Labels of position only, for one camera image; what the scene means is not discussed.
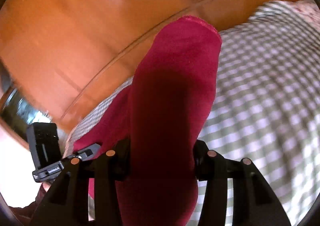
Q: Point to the wardrobe mirror panel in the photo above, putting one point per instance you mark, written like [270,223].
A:
[16,111]

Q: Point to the dark red cloth garment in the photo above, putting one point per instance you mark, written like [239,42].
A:
[163,112]

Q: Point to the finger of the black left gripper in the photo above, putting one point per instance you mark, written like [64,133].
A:
[87,153]

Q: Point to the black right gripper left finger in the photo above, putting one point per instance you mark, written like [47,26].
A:
[85,193]

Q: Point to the brown wooden wardrobe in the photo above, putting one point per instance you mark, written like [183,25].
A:
[66,56]

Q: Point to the person's left hand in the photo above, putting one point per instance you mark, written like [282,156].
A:
[46,186]

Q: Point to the floral patterned pillow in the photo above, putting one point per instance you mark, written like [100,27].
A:
[309,10]

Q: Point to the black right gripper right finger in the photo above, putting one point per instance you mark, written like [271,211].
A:
[254,201]

